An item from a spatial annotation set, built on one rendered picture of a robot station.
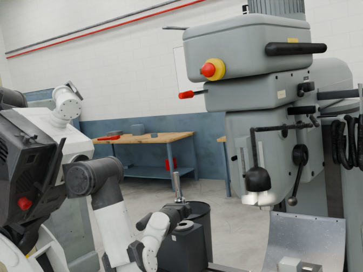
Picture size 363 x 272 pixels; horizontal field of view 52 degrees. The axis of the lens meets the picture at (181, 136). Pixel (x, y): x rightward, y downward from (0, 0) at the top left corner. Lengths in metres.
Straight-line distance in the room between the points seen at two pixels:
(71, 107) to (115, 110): 6.70
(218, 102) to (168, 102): 5.70
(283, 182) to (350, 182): 0.48
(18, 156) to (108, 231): 0.31
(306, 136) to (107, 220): 0.70
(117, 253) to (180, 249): 0.54
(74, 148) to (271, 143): 0.58
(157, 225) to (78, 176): 0.38
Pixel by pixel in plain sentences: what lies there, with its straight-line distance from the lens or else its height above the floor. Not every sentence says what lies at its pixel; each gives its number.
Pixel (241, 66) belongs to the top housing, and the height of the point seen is 1.76.
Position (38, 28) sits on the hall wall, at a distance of 9.68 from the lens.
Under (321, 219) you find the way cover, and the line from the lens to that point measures 1.66.
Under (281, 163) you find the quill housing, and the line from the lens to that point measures 1.17.
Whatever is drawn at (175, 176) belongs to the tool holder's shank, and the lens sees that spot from 1.50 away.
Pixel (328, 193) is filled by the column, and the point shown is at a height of 1.22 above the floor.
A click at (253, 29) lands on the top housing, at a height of 1.85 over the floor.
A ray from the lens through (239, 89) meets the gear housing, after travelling 1.11.
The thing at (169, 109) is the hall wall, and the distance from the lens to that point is 6.84.
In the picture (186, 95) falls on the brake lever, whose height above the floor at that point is 1.70.
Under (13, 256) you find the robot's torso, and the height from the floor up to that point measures 1.28.
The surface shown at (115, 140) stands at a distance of 6.83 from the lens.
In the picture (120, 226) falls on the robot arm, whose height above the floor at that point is 1.37.
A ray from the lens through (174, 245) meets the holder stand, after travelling 1.57.
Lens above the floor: 1.73
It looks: 8 degrees down
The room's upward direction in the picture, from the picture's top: 8 degrees counter-clockwise
